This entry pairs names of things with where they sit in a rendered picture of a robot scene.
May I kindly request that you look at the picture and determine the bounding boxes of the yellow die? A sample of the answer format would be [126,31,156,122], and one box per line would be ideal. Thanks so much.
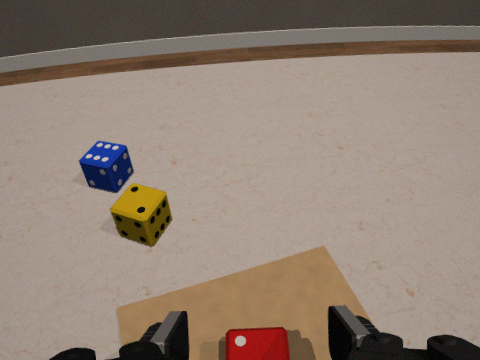
[110,183,172,246]

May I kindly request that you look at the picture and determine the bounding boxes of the red die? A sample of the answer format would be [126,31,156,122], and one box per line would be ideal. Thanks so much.
[226,327,290,360]

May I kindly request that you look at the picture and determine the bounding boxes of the blue die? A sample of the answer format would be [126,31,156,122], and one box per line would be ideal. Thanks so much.
[79,141,134,192]

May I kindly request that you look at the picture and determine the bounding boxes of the tan flat mat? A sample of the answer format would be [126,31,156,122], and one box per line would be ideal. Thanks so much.
[117,245,374,360]

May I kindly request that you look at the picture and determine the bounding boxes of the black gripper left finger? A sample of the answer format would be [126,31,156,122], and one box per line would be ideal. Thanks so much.
[49,311,189,360]

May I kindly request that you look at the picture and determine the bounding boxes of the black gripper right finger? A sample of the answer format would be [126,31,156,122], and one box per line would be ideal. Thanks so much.
[328,305,480,360]

